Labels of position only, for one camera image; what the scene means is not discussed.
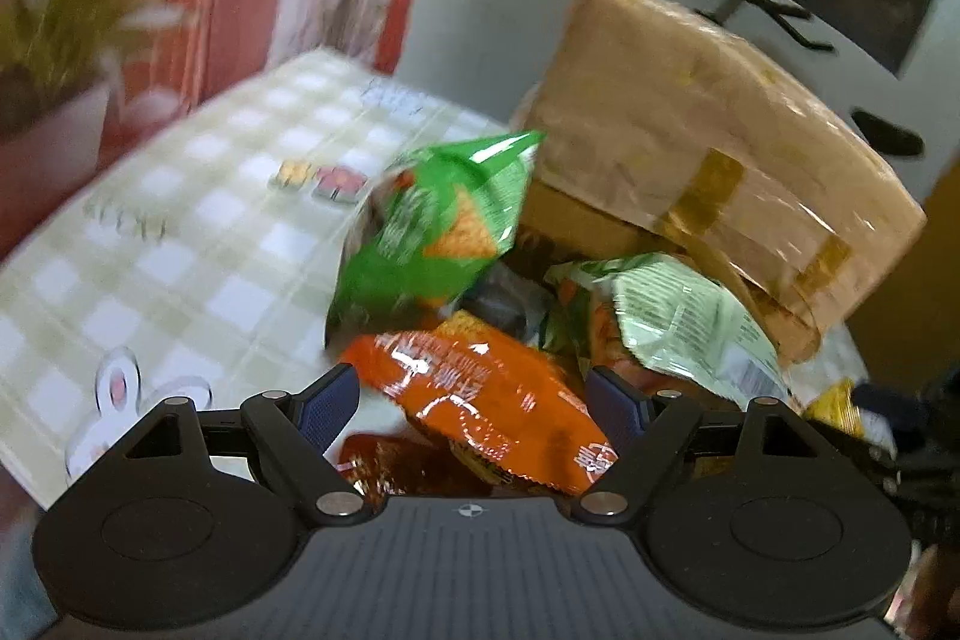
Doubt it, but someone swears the black exercise bike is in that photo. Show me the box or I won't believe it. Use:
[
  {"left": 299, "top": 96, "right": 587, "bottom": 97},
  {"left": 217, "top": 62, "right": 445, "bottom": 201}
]
[{"left": 698, "top": 0, "right": 926, "bottom": 159}]

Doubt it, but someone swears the yellow snack bag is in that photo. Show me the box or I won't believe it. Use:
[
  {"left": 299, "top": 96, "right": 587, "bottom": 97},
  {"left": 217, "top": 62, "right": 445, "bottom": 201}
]
[{"left": 802, "top": 377, "right": 896, "bottom": 455}]

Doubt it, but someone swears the green tortilla chip bag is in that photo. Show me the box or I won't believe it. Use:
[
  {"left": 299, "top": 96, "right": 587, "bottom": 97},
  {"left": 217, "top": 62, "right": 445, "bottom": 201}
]
[{"left": 324, "top": 131, "right": 544, "bottom": 344}]

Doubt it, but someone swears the dark red snack bag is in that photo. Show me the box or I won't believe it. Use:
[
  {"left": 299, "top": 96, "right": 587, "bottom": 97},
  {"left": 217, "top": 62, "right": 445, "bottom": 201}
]
[{"left": 337, "top": 434, "right": 493, "bottom": 505}]

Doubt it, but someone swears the brown tape-covered cardboard box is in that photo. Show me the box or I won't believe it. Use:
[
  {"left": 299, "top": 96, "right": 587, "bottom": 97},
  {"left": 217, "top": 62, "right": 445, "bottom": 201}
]
[{"left": 514, "top": 0, "right": 926, "bottom": 365}]

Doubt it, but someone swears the checked cartoon tablecloth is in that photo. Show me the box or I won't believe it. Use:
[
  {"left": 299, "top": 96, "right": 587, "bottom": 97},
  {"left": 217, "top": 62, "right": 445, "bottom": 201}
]
[{"left": 2, "top": 49, "right": 505, "bottom": 507}]

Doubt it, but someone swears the pale green snack bag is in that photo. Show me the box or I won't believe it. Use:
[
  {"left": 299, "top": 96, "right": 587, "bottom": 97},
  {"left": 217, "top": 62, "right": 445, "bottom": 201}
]
[{"left": 547, "top": 253, "right": 794, "bottom": 409}]

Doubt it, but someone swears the orange snack bag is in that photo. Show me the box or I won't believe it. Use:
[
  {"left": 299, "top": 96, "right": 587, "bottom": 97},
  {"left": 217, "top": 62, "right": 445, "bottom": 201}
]
[{"left": 342, "top": 310, "right": 617, "bottom": 495}]

